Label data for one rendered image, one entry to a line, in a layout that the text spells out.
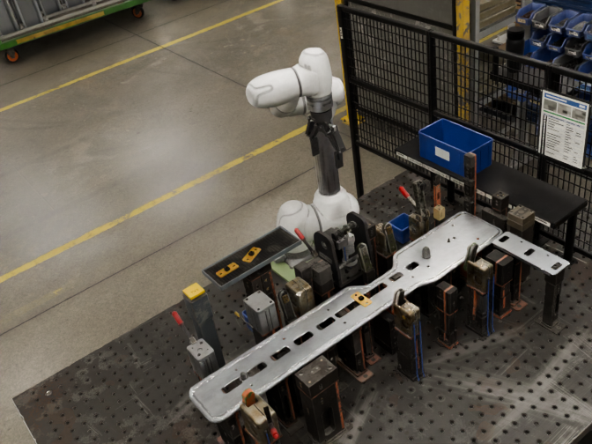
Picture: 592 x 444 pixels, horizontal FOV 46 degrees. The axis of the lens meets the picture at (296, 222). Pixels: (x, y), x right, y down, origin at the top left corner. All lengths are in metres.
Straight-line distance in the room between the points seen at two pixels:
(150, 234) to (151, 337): 1.95
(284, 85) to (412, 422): 1.26
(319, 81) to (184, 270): 2.46
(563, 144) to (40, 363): 3.01
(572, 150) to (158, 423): 1.93
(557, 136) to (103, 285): 2.93
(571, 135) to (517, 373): 0.95
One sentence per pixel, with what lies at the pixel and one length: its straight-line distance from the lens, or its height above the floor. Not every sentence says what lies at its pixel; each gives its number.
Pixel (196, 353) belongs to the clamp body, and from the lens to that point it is 2.44.
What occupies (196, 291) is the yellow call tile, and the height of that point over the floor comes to 1.16.
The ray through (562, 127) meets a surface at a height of 1.31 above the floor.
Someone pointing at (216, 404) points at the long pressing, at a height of 1.00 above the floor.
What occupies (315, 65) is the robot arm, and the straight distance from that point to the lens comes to 2.31.
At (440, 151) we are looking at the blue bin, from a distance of 3.19.
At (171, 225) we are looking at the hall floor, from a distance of 4.99.
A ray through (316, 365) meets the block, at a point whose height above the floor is 1.03.
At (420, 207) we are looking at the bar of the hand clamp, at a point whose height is 1.11.
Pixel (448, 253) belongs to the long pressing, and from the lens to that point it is 2.77.
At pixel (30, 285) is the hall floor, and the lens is 4.91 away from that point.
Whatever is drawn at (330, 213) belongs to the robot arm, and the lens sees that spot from 3.16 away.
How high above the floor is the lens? 2.76
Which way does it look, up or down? 36 degrees down
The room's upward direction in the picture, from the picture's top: 10 degrees counter-clockwise
